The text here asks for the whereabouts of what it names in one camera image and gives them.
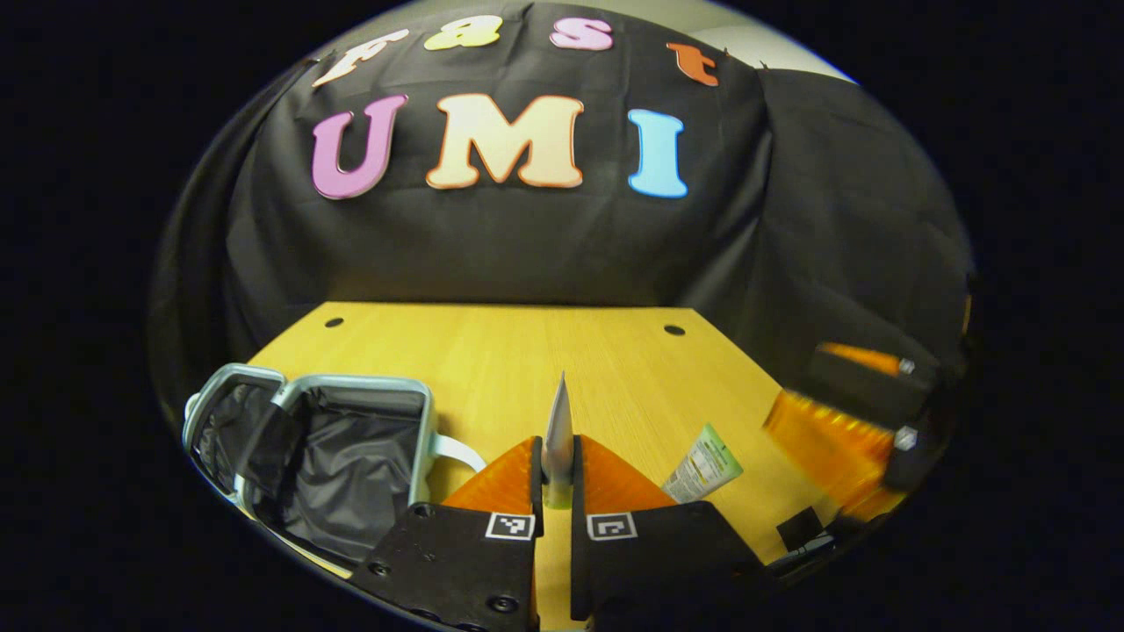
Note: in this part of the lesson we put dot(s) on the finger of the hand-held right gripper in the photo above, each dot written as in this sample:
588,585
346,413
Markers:
834,448
865,386

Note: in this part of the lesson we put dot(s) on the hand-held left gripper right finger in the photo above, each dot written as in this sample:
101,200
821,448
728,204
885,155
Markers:
577,487

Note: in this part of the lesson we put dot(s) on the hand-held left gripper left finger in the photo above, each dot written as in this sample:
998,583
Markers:
536,487

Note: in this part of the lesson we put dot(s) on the silver skin care tube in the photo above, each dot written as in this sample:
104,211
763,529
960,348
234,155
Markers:
558,430

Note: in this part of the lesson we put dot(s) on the green white skin care tube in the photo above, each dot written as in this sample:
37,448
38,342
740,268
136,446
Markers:
702,465

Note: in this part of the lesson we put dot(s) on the light blue suitcase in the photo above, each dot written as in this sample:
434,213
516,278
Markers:
351,474

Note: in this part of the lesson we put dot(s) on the black flat device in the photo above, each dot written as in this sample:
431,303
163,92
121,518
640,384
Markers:
799,528

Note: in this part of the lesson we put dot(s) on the black backdrop cloth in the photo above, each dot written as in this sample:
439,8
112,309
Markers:
527,246

